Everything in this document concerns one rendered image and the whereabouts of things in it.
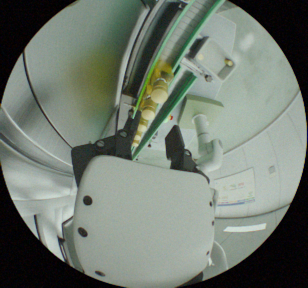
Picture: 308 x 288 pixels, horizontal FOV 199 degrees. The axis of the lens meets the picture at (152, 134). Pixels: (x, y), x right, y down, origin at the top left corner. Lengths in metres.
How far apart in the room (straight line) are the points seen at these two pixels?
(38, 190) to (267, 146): 3.85
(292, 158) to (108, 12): 3.92
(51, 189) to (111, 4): 0.27
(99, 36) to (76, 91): 0.09
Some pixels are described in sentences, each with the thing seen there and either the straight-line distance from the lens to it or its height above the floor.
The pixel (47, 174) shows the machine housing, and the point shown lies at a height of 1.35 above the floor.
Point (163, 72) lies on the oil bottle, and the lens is 0.24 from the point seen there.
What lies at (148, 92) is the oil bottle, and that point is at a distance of 0.26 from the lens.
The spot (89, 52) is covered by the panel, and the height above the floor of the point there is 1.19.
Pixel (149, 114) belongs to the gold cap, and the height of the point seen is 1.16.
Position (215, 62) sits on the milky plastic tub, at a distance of 0.62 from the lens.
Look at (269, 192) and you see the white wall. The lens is 3.71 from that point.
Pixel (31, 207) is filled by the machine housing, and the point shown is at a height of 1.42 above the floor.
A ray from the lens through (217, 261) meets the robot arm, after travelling 0.20.
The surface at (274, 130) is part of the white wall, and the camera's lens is 3.87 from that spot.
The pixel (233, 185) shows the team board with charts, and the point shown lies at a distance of 3.84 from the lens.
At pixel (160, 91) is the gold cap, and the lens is 0.17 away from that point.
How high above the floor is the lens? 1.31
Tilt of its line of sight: 33 degrees down
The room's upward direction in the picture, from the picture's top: 172 degrees counter-clockwise
